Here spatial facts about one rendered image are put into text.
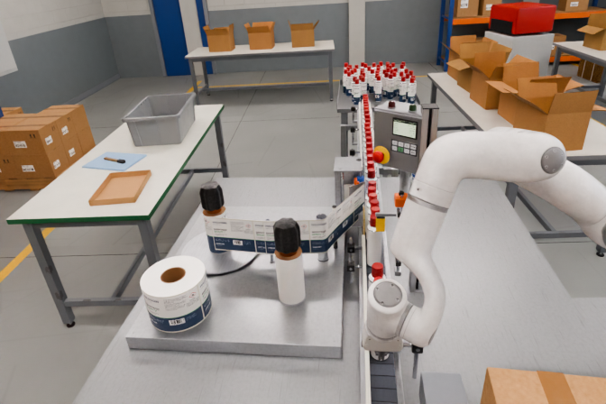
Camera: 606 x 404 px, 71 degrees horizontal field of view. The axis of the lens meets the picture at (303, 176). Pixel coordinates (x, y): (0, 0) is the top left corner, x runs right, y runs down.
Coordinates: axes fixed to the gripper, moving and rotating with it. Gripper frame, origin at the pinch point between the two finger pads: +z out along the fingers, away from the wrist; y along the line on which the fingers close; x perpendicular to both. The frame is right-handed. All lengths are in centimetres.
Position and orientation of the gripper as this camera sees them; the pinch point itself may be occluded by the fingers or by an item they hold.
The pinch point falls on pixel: (381, 352)
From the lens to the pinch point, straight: 125.0
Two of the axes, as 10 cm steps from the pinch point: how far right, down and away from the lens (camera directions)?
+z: 0.9, 6.9, 7.2
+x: -0.8, 7.3, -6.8
